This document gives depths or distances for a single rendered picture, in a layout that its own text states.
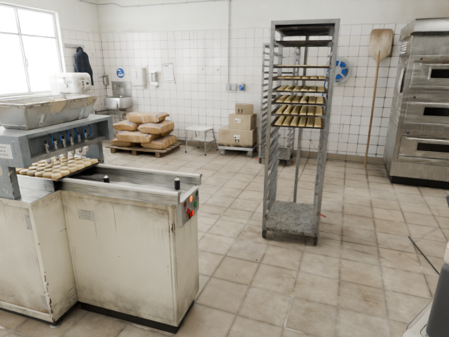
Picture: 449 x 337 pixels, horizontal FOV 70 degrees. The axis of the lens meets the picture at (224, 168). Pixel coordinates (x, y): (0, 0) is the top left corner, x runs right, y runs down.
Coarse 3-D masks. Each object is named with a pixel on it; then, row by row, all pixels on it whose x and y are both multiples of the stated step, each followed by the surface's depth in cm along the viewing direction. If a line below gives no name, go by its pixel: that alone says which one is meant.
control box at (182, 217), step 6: (192, 192) 178; (198, 192) 186; (180, 198) 169; (186, 198) 170; (192, 198) 178; (198, 198) 187; (180, 204) 164; (186, 204) 171; (192, 204) 179; (198, 204) 188; (180, 210) 166; (186, 210) 171; (192, 210) 180; (180, 216) 167; (186, 216) 173; (180, 222) 168
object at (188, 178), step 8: (88, 168) 208; (96, 168) 206; (104, 168) 204; (112, 168) 202; (120, 168) 200; (128, 168) 198; (136, 168) 197; (144, 168) 198; (120, 176) 202; (128, 176) 200; (136, 176) 198; (144, 176) 197; (152, 176) 195; (160, 176) 193; (168, 176) 191; (176, 176) 190; (184, 176) 188; (192, 176) 186; (200, 176) 185; (192, 184) 188; (200, 184) 188
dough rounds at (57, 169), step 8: (64, 160) 206; (72, 160) 206; (80, 160) 206; (88, 160) 208; (96, 160) 207; (16, 168) 189; (24, 168) 191; (32, 168) 190; (40, 168) 190; (48, 168) 190; (56, 168) 192; (64, 168) 190; (72, 168) 190; (80, 168) 195; (32, 176) 183; (40, 176) 181; (48, 176) 180; (56, 176) 178
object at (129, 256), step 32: (64, 192) 180; (96, 224) 179; (128, 224) 172; (160, 224) 166; (192, 224) 190; (96, 256) 186; (128, 256) 179; (160, 256) 172; (192, 256) 196; (96, 288) 194; (128, 288) 186; (160, 288) 179; (192, 288) 201; (128, 320) 198; (160, 320) 186
